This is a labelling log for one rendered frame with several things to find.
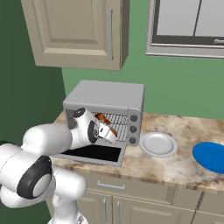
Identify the wire toaster oven rack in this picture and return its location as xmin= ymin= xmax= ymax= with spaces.
xmin=94 ymin=113 xmax=130 ymax=126
xmin=114 ymin=123 xmax=129 ymax=142

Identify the beige wall cupboard door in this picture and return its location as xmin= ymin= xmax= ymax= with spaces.
xmin=20 ymin=0 xmax=123 ymax=71

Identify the beige drawer front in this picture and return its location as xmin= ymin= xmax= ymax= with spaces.
xmin=82 ymin=171 xmax=178 ymax=206
xmin=171 ymin=185 xmax=224 ymax=215

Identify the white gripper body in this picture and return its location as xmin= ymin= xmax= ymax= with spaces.
xmin=100 ymin=125 xmax=118 ymax=144

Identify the brown chicken drumstick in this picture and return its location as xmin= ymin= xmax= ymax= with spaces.
xmin=95 ymin=113 xmax=119 ymax=138

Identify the white plate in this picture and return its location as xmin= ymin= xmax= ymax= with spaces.
xmin=138 ymin=131 xmax=179 ymax=158

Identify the toaster oven glass door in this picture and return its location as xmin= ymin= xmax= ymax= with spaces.
xmin=53 ymin=141 xmax=127 ymax=168

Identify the silver base cupboard handle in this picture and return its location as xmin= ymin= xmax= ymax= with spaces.
xmin=102 ymin=198 xmax=108 ymax=223
xmin=116 ymin=200 xmax=122 ymax=224

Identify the beige base cupboard door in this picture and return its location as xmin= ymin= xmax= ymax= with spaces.
xmin=76 ymin=191 xmax=114 ymax=224
xmin=111 ymin=195 xmax=197 ymax=224
xmin=192 ymin=210 xmax=224 ymax=224

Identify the blue plate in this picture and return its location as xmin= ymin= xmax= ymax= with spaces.
xmin=192 ymin=141 xmax=224 ymax=175

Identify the grey toaster oven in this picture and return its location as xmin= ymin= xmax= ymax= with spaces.
xmin=62 ymin=80 xmax=146 ymax=147

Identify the grey framed window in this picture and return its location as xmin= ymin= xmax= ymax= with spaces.
xmin=145 ymin=0 xmax=224 ymax=60

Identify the silver drawer handle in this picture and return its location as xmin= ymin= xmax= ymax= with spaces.
xmin=96 ymin=180 xmax=126 ymax=191

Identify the silver wall cupboard handle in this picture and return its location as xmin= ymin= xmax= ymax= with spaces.
xmin=108 ymin=8 xmax=114 ymax=61

